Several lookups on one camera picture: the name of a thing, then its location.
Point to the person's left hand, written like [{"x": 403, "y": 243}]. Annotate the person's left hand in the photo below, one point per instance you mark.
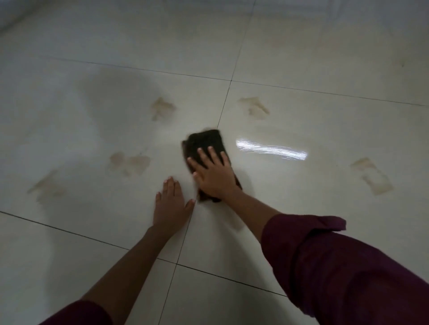
[{"x": 171, "y": 212}]

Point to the person's right hand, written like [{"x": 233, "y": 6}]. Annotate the person's right hand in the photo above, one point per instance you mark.
[{"x": 216, "y": 179}]

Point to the person's left middle finger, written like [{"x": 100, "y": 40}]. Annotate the person's left middle finger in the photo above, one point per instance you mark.
[{"x": 172, "y": 188}]

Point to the person's left little finger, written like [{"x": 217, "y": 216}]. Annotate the person's left little finger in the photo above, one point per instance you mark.
[{"x": 158, "y": 200}]

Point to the person's right thumb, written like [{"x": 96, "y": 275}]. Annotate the person's right thumb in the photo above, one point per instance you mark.
[{"x": 196, "y": 176}]

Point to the person's left thumb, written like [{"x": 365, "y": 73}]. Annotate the person's left thumb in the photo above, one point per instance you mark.
[{"x": 190, "y": 204}]

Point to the person's right little finger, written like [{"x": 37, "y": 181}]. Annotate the person's right little finger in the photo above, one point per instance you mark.
[{"x": 225, "y": 159}]

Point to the person's right middle finger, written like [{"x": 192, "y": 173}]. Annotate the person's right middle finger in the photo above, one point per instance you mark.
[{"x": 203, "y": 157}]

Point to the dark brown cleaning cloth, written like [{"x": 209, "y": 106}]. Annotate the dark brown cleaning cloth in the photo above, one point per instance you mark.
[{"x": 204, "y": 142}]

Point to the person's right forearm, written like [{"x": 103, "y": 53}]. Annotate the person's right forearm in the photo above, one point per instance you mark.
[{"x": 249, "y": 212}]

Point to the person's left forearm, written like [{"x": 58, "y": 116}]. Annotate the person's left forearm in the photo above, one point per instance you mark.
[{"x": 130, "y": 268}]

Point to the maroon left sleeve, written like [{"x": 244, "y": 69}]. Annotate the maroon left sleeve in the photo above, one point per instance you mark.
[{"x": 78, "y": 314}]

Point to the maroon sleeve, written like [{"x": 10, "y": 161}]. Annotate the maroon sleeve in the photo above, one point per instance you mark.
[
  {"x": 345, "y": 278},
  {"x": 78, "y": 314}
]

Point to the maroon right sleeve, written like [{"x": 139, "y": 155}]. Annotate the maroon right sleeve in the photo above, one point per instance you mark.
[{"x": 345, "y": 278}]

